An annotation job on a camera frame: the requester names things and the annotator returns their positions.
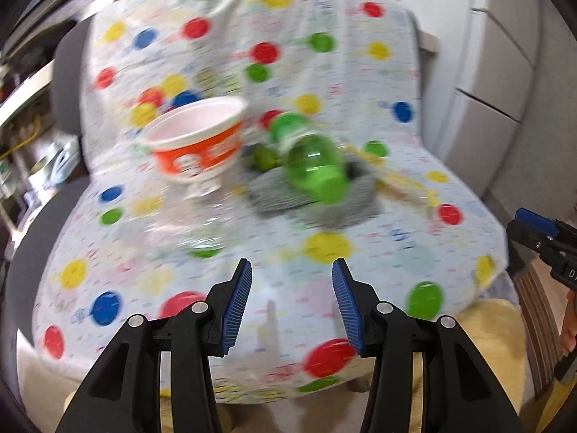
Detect white refrigerator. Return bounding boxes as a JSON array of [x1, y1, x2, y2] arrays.
[[444, 0, 555, 199]]

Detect chopsticks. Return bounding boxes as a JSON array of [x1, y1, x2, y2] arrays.
[[347, 144, 440, 208]]

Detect person's right hand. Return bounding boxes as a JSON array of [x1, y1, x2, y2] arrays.
[[560, 289, 577, 356]]

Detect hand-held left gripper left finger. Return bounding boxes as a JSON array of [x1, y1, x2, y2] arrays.
[[54, 258, 253, 433]]

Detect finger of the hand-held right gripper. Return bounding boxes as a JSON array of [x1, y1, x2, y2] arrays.
[[515, 207, 577, 246], [506, 220, 557, 264]]

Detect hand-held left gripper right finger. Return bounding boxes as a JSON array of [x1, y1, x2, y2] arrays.
[[332, 257, 526, 433]]

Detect small green fruit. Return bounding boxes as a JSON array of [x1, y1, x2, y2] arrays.
[[250, 142, 282, 174]]

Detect grey office chair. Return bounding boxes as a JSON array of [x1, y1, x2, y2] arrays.
[[9, 22, 97, 348]]

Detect stone counter slab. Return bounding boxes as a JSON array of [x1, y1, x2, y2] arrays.
[[417, 29, 440, 52]]

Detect orange white instant noodle bowl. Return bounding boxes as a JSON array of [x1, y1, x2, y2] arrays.
[[140, 97, 248, 185]]

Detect clear plastic container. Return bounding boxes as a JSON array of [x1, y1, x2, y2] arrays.
[[158, 180, 253, 258]]

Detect yellow gas hose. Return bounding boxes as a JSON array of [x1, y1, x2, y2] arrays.
[[0, 115, 43, 161]]

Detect balloon print plastic sheet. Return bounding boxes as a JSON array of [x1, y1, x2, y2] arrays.
[[18, 0, 508, 404]]

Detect grey cloth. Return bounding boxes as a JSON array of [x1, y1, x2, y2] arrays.
[[246, 153, 382, 228]]

